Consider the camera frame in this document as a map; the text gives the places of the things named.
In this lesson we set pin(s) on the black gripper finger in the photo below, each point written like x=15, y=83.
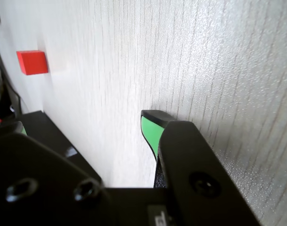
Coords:
x=40, y=188
x=193, y=153

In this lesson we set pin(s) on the red wooden cube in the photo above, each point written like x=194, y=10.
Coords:
x=33, y=63

